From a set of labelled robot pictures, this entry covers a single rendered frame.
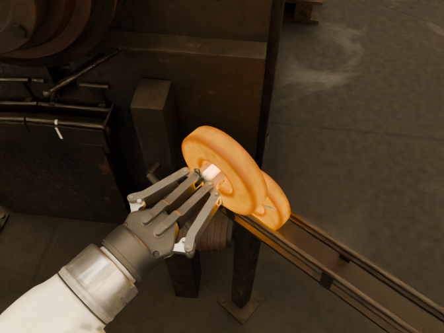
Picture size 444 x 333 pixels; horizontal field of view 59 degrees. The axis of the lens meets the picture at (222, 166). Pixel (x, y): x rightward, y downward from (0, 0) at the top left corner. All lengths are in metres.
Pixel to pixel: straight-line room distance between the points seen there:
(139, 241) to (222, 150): 0.16
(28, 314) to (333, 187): 1.42
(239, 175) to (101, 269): 0.21
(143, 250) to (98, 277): 0.06
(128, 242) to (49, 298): 0.11
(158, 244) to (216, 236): 0.47
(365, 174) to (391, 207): 0.18
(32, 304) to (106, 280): 0.08
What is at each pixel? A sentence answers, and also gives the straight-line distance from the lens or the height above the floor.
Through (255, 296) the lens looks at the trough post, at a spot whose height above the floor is 0.01.
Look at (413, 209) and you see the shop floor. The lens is 1.80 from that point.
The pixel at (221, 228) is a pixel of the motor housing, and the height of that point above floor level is 0.52.
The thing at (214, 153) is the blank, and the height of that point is 0.97.
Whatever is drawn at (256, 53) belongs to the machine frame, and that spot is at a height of 0.87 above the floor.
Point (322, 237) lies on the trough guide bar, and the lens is 0.83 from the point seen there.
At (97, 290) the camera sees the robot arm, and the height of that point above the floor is 0.95.
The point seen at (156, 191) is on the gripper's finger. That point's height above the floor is 0.93.
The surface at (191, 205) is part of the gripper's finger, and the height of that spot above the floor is 0.93.
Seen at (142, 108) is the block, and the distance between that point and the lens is 0.86.
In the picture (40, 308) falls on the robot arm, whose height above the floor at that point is 0.96.
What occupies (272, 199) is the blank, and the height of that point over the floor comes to 0.77.
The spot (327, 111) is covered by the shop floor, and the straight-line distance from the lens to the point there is 2.02.
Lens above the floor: 1.40
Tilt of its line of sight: 54 degrees down
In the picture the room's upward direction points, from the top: straight up
